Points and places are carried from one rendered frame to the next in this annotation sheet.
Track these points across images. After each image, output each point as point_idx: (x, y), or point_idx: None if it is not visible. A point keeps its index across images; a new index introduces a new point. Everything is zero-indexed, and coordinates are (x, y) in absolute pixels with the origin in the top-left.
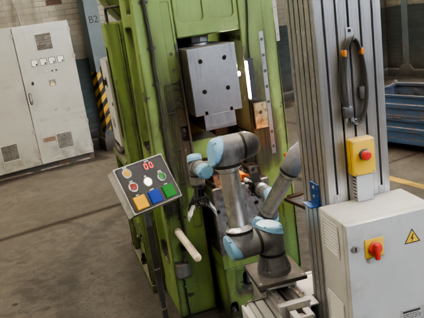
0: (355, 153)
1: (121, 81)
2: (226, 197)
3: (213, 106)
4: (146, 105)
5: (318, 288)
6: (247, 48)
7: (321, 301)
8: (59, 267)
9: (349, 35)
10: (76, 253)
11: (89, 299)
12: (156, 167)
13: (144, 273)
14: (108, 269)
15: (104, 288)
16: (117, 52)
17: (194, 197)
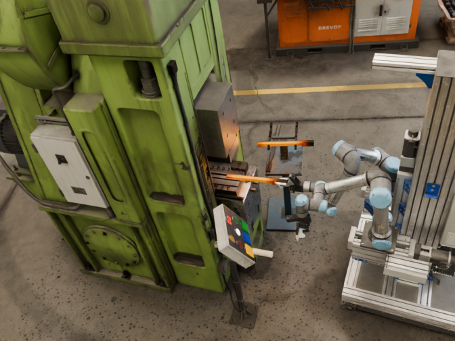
0: None
1: (117, 157)
2: (384, 220)
3: (231, 141)
4: (187, 172)
5: (412, 230)
6: (219, 78)
7: (412, 235)
8: (44, 338)
9: None
10: (34, 315)
11: (129, 337)
12: (230, 216)
13: (139, 284)
14: (96, 304)
15: (124, 320)
16: (107, 132)
17: (302, 224)
